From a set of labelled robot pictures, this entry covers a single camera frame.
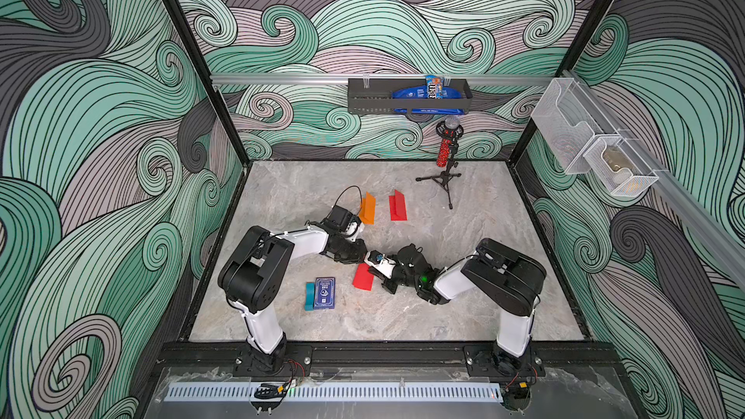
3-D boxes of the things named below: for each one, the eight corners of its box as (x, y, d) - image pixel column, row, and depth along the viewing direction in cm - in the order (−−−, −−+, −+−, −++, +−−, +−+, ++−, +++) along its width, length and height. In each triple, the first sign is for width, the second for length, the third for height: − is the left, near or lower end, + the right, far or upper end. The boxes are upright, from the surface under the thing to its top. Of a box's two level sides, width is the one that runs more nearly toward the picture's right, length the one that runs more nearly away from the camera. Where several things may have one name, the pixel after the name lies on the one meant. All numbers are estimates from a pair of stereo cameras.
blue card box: (313, 308, 84) (311, 306, 82) (316, 279, 90) (315, 276, 88) (334, 308, 84) (334, 306, 82) (336, 279, 90) (336, 276, 88)
